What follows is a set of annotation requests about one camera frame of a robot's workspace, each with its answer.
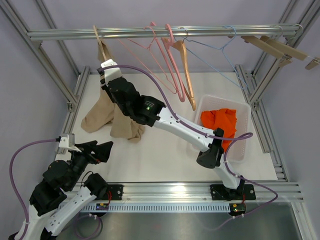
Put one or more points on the aluminium hanging rod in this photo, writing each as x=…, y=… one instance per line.
x=162, y=31

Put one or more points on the orange t shirt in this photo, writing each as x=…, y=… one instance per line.
x=223, y=118

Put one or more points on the wooden hanger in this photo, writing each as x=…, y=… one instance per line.
x=180, y=46

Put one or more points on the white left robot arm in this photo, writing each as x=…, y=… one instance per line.
x=44, y=220

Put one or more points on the white slotted cable duct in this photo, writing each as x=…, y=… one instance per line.
x=156, y=208

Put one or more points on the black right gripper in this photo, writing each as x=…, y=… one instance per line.
x=111, y=97

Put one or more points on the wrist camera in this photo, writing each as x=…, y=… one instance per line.
x=67, y=142
x=109, y=74

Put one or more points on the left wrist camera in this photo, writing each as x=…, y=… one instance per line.
x=67, y=142

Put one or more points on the thin pink wire hanger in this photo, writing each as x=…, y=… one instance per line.
x=170, y=85

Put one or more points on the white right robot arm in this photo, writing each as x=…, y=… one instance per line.
x=149, y=111

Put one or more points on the white plastic basket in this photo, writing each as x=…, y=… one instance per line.
x=242, y=114

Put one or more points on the beige hanger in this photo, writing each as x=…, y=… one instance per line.
x=101, y=53

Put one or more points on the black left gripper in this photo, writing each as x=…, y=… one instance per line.
x=102, y=151

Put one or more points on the aluminium front rail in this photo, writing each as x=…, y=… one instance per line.
x=199, y=192

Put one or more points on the wooden hangers at right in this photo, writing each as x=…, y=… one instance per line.
x=281, y=51

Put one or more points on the thick pink plastic hanger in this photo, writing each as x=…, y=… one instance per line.
x=168, y=42

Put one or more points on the beige garment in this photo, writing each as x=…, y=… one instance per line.
x=104, y=112

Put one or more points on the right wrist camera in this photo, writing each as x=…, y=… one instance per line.
x=109, y=74

